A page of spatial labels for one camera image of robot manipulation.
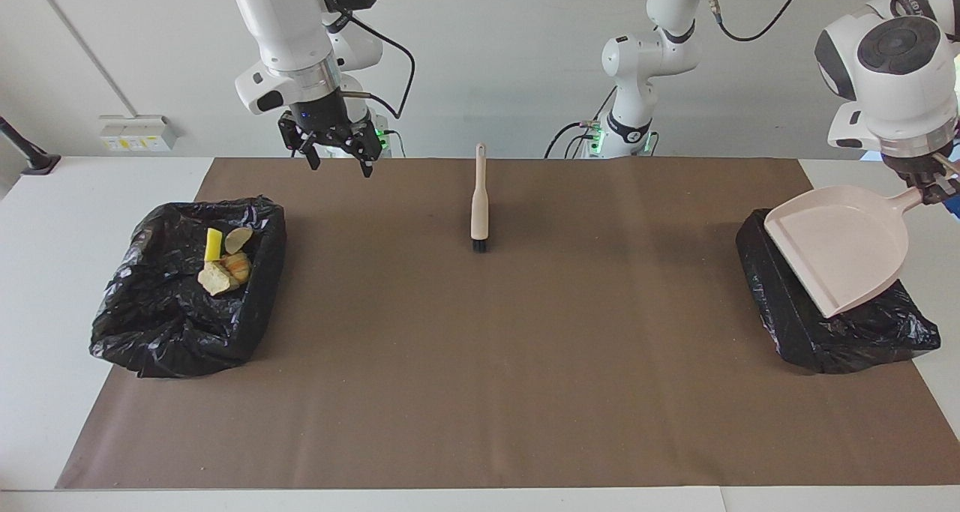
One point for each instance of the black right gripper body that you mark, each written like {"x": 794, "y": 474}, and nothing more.
{"x": 326, "y": 118}

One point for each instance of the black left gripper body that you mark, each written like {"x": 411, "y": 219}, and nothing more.
{"x": 921, "y": 166}

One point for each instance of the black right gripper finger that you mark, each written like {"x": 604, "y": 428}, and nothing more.
{"x": 366, "y": 148}
{"x": 304, "y": 145}

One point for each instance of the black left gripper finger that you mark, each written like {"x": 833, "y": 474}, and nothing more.
{"x": 939, "y": 192}

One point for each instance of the beige plastic dustpan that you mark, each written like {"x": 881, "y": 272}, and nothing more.
{"x": 840, "y": 250}

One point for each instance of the pale olive foam scrap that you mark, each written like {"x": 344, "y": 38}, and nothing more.
{"x": 238, "y": 240}

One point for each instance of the beige hand brush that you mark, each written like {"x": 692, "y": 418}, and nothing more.
{"x": 479, "y": 197}

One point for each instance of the bright yellow wedge sponge scrap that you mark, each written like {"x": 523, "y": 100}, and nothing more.
{"x": 213, "y": 246}

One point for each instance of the orange striped foam scrap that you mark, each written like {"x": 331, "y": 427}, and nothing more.
{"x": 240, "y": 267}

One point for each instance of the pale yellow ridged foam scrap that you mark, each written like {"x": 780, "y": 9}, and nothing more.
{"x": 216, "y": 279}

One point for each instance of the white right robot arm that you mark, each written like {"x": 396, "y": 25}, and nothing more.
{"x": 285, "y": 32}

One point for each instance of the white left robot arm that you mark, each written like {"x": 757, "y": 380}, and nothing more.
{"x": 892, "y": 85}

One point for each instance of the flat black bag covered bin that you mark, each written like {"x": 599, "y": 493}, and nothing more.
{"x": 802, "y": 332}

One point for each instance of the open crumpled black bag bin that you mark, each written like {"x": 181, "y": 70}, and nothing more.
{"x": 172, "y": 332}

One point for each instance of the black angled stand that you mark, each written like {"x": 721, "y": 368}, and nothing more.
{"x": 37, "y": 163}

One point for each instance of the brown paper table mat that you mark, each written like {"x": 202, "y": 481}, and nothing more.
{"x": 480, "y": 422}

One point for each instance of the white wall socket box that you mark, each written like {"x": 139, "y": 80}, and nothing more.
{"x": 139, "y": 133}

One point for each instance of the thin grey wall conduit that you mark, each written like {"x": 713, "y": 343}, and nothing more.
{"x": 82, "y": 43}

